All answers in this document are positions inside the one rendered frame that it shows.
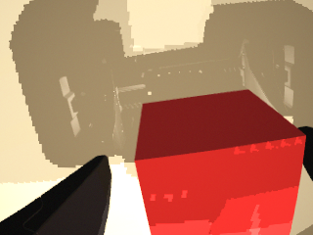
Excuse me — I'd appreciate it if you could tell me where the red block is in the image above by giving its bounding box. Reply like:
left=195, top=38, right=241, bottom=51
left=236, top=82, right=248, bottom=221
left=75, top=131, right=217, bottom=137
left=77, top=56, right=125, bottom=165
left=134, top=89, right=306, bottom=235

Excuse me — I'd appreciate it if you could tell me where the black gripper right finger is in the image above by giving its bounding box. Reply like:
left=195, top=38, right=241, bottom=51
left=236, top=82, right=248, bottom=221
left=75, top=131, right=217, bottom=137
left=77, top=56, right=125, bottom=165
left=298, top=126, right=313, bottom=181

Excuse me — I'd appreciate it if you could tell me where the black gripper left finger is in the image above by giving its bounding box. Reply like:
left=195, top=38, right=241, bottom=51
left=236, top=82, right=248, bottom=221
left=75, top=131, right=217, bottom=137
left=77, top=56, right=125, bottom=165
left=0, top=156, right=112, bottom=235

